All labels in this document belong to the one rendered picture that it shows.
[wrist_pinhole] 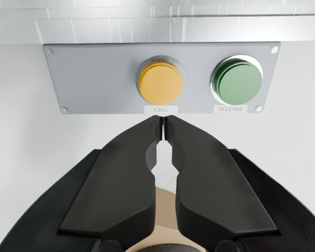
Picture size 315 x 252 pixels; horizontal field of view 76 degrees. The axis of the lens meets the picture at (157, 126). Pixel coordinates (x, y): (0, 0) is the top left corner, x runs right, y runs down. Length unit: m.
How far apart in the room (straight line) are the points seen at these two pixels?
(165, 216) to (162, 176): 0.07
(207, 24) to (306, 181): 0.38
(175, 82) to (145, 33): 0.05
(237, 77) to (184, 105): 0.05
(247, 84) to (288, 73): 0.15
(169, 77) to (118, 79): 0.05
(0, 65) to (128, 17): 0.23
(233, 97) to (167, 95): 0.06
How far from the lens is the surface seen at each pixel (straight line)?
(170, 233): 0.39
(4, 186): 0.52
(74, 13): 0.21
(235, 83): 0.19
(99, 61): 0.20
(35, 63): 0.34
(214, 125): 0.34
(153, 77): 0.18
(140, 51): 0.19
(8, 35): 0.23
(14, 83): 0.37
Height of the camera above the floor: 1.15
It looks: 60 degrees down
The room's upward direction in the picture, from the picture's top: 179 degrees counter-clockwise
